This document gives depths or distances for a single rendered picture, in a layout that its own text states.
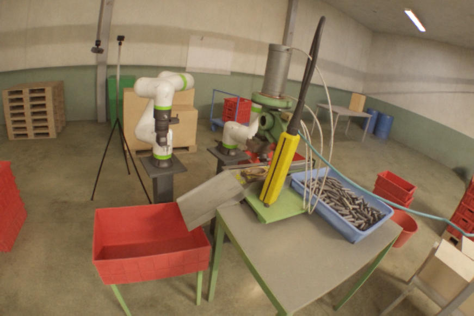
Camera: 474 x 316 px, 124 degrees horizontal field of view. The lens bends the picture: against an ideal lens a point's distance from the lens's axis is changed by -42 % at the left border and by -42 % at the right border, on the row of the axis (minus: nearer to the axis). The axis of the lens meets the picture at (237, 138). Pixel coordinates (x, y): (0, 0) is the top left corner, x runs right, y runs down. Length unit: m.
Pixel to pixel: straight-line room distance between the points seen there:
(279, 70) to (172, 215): 1.08
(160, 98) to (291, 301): 1.00
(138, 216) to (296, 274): 0.98
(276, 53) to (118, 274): 1.34
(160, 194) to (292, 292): 1.09
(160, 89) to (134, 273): 0.93
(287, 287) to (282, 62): 0.95
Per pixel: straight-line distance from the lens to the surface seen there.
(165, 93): 1.05
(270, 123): 1.08
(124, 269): 1.18
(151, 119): 1.48
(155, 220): 1.47
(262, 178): 1.26
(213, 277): 1.49
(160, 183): 1.50
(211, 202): 1.19
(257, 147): 1.13
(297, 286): 0.86
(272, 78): 1.07
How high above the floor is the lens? 1.64
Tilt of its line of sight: 20 degrees down
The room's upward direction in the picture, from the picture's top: 9 degrees clockwise
